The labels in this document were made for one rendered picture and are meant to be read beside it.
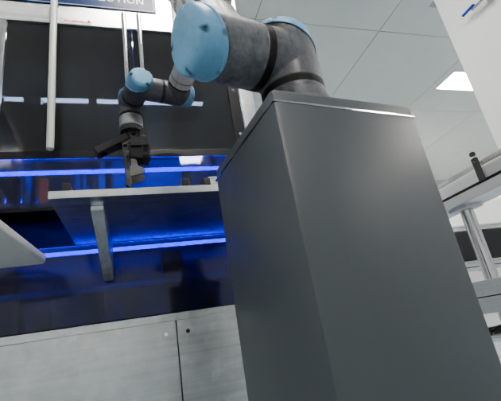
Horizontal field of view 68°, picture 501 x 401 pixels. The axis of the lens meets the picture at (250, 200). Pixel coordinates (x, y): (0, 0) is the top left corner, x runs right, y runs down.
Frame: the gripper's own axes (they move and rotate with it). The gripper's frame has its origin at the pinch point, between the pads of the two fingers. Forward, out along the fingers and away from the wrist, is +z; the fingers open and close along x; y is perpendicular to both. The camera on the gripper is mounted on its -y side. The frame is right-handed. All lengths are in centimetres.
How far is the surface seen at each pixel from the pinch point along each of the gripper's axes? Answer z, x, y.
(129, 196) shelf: 12.7, -20.5, 0.6
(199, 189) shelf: 12.1, -21.1, 18.0
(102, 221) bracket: 15.3, -10.7, -6.6
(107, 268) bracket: 22.7, 10.9, -7.1
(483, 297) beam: 49, 8, 126
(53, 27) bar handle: -72, 10, -24
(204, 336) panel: 46, 20, 21
